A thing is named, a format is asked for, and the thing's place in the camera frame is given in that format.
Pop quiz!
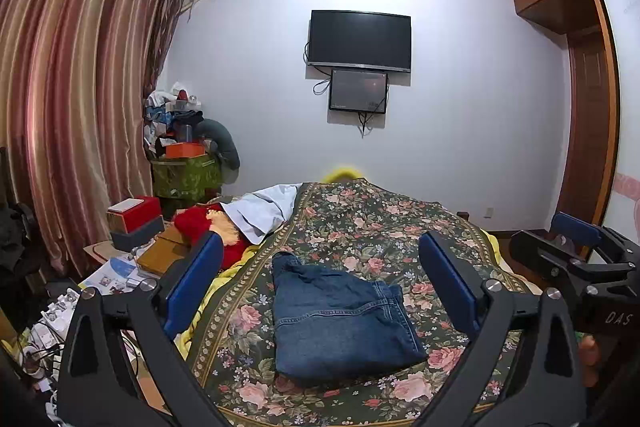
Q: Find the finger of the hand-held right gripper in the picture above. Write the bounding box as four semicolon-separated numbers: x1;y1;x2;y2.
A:
510;230;588;292
551;212;604;254

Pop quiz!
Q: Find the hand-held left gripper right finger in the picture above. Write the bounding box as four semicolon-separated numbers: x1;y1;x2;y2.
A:
417;231;588;427

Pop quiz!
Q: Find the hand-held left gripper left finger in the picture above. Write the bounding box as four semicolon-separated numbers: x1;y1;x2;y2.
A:
56;231;236;427

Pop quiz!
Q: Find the blue denim jacket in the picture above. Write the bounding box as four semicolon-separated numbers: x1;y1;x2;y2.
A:
271;252;430;382

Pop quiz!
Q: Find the person's right hand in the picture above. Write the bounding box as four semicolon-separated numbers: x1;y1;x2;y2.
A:
579;335;602;389

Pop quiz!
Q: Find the brown cardboard box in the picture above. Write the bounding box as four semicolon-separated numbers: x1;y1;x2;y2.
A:
136;224;195;273

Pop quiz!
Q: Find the red plush toy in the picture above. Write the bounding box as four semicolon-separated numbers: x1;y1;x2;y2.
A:
172;203;251;270

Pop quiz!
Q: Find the grey box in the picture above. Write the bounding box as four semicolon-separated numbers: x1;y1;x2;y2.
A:
110;216;166;253

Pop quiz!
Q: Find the red box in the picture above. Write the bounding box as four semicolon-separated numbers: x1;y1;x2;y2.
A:
106;195;163;233

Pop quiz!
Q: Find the light blue cloth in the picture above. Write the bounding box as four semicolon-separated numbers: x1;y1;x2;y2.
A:
220;184;303;246

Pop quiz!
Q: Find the green cardboard box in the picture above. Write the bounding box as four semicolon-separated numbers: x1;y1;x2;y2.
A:
151;154;223;204

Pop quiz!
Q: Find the white flat box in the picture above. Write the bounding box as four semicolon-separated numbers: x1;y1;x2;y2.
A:
107;198;144;214

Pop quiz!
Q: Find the floral blanket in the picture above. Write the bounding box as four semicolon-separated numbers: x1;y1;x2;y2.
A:
187;177;546;427

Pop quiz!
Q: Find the orange box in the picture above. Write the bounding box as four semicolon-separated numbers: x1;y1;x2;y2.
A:
165;141;207;159

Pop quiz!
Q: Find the grey neck pillow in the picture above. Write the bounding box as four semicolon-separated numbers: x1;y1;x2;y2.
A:
202;118;242;185

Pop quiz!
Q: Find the white power strip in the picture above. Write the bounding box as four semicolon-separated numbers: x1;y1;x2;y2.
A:
30;287;82;339

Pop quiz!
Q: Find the yellow bed sheet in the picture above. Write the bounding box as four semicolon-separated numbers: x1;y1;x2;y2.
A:
175;164;507;358

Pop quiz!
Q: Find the pile of clutter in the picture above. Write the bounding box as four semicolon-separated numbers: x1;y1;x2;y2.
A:
142;82;206;158

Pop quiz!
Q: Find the striped curtain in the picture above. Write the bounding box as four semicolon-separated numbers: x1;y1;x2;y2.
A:
0;0;193;279

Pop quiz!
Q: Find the black monitor cable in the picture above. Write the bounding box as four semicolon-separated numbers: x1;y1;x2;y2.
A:
358;109;377;138

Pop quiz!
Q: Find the small wall monitor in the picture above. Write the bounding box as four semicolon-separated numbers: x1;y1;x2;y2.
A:
328;68;389;114

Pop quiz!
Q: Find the black wall television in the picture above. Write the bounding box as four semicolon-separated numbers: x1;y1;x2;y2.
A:
306;9;412;74

